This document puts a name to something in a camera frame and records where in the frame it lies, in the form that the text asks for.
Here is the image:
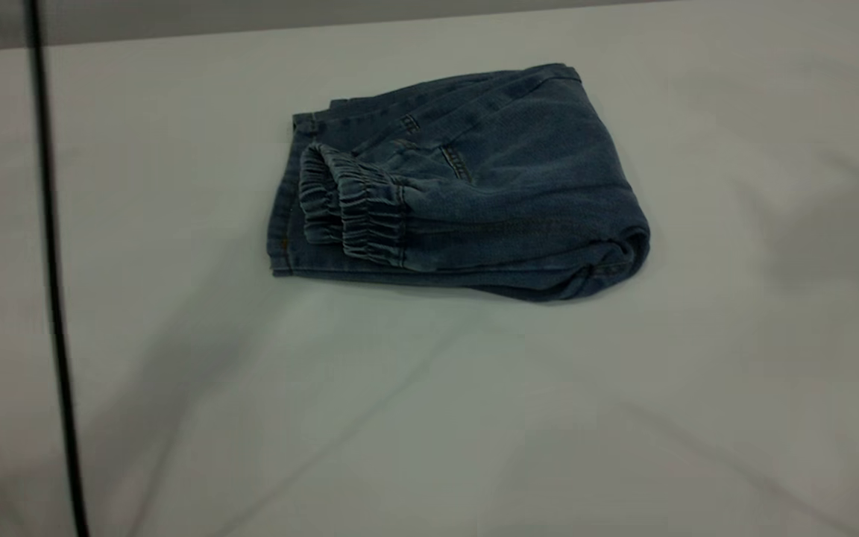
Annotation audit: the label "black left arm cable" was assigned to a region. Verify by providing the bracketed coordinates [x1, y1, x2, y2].
[23, 0, 91, 537]

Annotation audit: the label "blue denim shorts with print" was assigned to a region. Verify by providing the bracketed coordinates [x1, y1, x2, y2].
[267, 63, 652, 303]

